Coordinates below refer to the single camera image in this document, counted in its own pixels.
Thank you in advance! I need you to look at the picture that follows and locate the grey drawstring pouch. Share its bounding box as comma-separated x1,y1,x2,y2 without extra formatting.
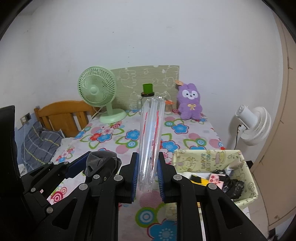
85,151,122,184

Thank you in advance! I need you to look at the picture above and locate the clear plastic bag red print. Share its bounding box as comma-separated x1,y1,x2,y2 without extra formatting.
138,96,165,192

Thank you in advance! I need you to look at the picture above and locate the yellow patterned storage box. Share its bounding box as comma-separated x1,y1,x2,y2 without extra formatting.
171,150,258,209

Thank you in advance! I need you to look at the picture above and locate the blue plaid bedding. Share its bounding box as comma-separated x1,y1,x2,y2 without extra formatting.
21,121,64,172

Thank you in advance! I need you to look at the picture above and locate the floral tablecloth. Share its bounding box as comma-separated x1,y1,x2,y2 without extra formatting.
52,110,225,240

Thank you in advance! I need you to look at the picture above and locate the pink small item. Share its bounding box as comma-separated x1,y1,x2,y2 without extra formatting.
209,173,226,189

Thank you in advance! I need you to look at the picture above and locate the wooden bed headboard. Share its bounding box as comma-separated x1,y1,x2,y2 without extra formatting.
34,100,96,137

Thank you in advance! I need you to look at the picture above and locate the cotton swab container orange lid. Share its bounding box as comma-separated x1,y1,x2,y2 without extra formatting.
165,100,174,114

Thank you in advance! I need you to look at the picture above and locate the black plastic bag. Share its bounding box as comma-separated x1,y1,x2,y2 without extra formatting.
213,170,244,199

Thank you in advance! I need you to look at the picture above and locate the glass jar black lid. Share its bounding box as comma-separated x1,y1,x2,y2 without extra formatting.
137,92,154,111

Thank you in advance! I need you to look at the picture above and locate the purple plush bunny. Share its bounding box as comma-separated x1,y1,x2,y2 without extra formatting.
177,83,203,121

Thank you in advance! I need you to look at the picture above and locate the green desk fan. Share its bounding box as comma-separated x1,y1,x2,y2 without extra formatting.
78,66,126,124

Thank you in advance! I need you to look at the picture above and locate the green cup on jar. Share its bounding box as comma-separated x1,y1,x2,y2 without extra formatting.
142,83,153,94

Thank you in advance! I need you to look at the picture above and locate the white standing fan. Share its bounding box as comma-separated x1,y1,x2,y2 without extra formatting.
235,105,272,146

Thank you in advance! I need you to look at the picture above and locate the beige door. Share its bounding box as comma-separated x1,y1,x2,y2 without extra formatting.
251,17,295,230

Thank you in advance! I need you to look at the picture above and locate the wall power socket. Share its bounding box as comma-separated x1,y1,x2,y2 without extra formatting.
20,113,31,125

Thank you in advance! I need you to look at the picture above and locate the green patterned wall board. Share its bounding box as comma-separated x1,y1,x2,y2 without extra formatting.
111,65,179,110

